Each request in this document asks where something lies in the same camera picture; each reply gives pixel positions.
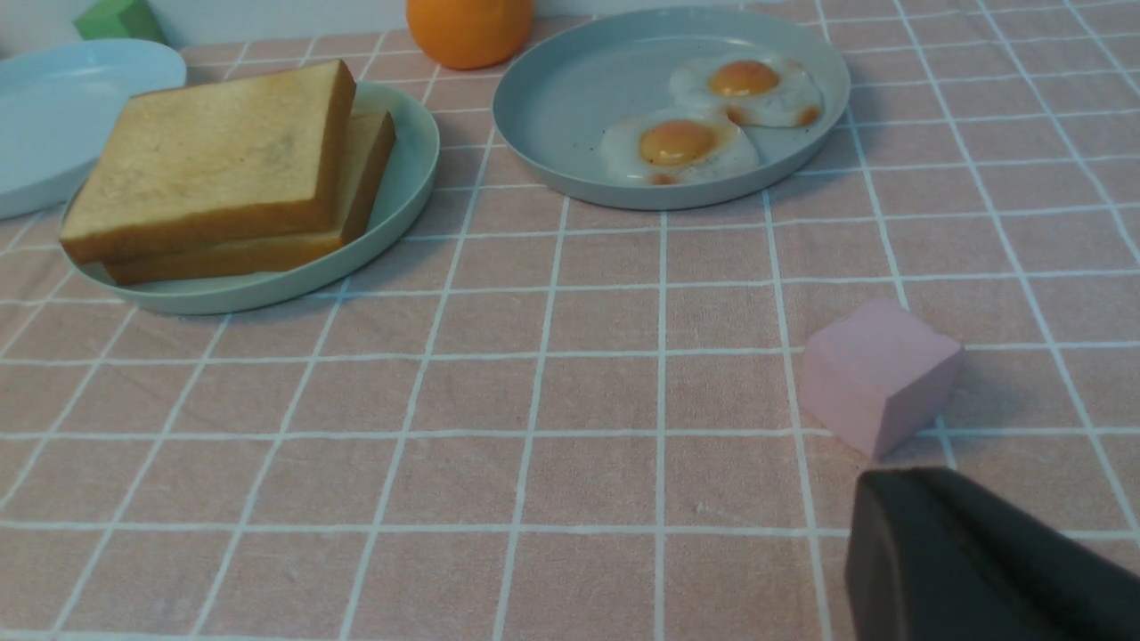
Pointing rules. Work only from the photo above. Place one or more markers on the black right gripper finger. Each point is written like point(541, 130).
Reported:
point(935, 556)

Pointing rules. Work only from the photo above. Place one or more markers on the toast slice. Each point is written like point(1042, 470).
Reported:
point(369, 144)
point(191, 167)

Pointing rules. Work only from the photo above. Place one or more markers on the pink foam cube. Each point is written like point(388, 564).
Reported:
point(877, 376)

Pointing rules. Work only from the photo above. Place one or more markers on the pink checkered tablecloth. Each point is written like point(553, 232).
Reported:
point(534, 419)

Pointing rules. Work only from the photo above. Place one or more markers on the front fried egg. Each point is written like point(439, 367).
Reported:
point(676, 146)

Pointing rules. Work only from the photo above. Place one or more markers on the fried egg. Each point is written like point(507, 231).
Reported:
point(754, 90)
point(676, 146)

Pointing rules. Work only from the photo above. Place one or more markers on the back right fried egg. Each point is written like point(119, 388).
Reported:
point(754, 90)

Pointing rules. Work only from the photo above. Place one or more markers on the grey blue plate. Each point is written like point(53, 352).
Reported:
point(555, 102)

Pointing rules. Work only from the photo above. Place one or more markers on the teal green plate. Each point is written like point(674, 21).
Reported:
point(403, 193)

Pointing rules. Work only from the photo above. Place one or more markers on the orange fruit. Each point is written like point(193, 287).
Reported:
point(466, 35)

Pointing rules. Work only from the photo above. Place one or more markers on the green foam cube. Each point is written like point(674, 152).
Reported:
point(119, 19)

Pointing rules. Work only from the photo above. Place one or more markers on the light blue plate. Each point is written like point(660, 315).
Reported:
point(58, 107)

